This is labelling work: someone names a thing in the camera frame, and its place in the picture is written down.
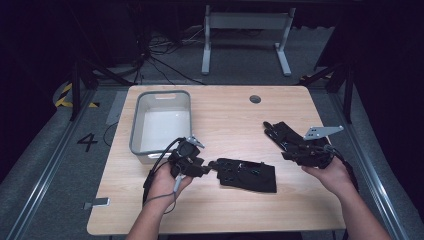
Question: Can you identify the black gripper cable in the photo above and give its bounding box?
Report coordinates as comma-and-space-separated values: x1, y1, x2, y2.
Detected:
142, 136, 186, 205
324, 143, 360, 194

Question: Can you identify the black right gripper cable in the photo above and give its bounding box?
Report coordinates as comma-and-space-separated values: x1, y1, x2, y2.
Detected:
324, 143, 360, 194

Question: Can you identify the grey white plastic bin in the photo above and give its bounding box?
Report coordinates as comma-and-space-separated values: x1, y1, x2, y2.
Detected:
128, 89, 194, 165

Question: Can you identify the silver metal bracket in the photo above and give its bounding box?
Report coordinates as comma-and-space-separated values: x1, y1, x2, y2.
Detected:
82, 197, 111, 211

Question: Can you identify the grey cable with white plug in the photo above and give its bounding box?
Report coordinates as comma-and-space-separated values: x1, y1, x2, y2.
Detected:
143, 173, 185, 215

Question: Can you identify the person's left hand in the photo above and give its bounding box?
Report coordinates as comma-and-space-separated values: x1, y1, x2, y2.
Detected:
146, 162, 195, 210

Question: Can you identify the person's right hand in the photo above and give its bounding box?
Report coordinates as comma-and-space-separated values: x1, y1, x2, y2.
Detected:
301, 155, 358, 198

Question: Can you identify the white metal desk frame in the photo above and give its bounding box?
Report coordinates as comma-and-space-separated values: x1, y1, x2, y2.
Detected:
200, 4, 297, 77

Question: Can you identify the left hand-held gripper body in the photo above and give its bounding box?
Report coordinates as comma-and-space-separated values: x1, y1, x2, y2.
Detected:
167, 134, 206, 179

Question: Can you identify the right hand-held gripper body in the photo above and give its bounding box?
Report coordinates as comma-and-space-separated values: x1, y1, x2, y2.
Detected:
281, 124, 345, 170

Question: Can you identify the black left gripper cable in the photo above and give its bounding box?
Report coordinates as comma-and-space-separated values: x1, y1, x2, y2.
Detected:
142, 136, 186, 205

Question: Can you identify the aluminium floor rail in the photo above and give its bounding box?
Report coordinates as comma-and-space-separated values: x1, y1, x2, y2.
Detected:
327, 92, 412, 240
5, 89, 98, 240

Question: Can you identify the black cloth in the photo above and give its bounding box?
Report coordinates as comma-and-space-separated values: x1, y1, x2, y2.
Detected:
216, 158, 278, 194

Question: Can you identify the bundle of floor cables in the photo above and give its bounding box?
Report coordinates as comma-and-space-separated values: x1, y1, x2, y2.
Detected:
132, 24, 208, 86

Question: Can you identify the thin black floor cable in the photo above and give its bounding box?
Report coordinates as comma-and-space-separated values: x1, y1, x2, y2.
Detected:
102, 121, 120, 148

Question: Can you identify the black metal stand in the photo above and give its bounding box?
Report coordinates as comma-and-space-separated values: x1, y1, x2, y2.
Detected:
68, 57, 135, 122
299, 60, 355, 125

